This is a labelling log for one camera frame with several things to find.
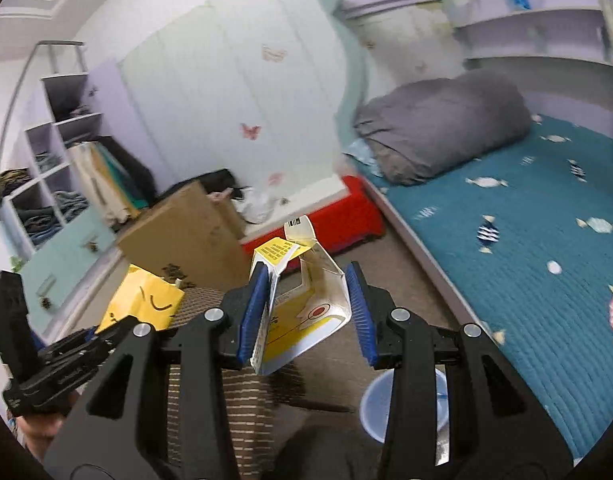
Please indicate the grey duvet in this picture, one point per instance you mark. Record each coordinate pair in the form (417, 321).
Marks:
(436, 125)

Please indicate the purple wall shelves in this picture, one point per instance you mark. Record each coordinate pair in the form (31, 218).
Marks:
(511, 25)

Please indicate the pale butterfly sticker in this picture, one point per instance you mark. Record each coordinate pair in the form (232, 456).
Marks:
(275, 177)

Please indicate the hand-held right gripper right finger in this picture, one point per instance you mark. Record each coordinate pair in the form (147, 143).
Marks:
(359, 310)

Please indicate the yellow and white paper carton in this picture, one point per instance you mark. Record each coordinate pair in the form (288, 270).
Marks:
(291, 330)

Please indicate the blue plaid pillow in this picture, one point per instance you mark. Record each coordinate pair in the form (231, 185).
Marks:
(361, 155)

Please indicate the white wardrobe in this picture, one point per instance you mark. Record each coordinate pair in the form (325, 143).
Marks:
(211, 85)

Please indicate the pine cone drawer ornament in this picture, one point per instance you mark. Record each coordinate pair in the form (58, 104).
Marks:
(91, 245)
(46, 302)

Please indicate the pink butterfly sticker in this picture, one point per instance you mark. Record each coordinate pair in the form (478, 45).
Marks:
(250, 130)

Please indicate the purple shelf unit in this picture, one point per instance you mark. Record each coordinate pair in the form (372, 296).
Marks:
(61, 160)

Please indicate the black clothes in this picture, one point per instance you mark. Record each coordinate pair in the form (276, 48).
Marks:
(211, 180)

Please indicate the brown polka-dot tablecloth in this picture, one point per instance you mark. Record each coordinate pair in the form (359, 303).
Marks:
(246, 410)

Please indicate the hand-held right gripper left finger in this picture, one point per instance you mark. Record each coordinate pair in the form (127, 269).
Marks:
(251, 310)

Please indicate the yellow paper bag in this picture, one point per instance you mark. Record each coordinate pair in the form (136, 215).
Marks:
(146, 300)

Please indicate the teal drawer cabinet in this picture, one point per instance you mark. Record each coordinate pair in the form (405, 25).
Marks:
(66, 265)

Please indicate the crumpled white plastic bag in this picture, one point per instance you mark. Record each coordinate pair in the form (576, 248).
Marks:
(259, 205)

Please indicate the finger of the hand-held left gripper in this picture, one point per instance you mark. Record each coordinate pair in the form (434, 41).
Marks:
(101, 342)

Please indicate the red bench with white top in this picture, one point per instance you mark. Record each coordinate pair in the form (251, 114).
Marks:
(351, 210)

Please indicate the teal printed bedspread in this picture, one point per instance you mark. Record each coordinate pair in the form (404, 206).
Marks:
(526, 260)

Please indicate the small cardboard box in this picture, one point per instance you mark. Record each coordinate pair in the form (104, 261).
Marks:
(229, 215)

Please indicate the large cardboard box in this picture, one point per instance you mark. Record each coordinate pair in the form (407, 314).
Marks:
(186, 235)

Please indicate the blue plastic bucket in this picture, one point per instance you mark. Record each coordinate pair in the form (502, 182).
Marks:
(374, 405)

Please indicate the hanging clothes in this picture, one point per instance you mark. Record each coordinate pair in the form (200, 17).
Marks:
(111, 180)

